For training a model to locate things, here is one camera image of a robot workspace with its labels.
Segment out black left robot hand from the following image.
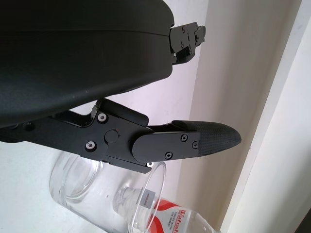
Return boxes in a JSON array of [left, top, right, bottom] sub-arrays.
[[0, 0, 242, 174]]

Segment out clear plastic water bottle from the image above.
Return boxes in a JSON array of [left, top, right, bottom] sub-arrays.
[[116, 187, 234, 233]]

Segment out clear glass cup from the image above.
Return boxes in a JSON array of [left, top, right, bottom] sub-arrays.
[[49, 149, 167, 233]]

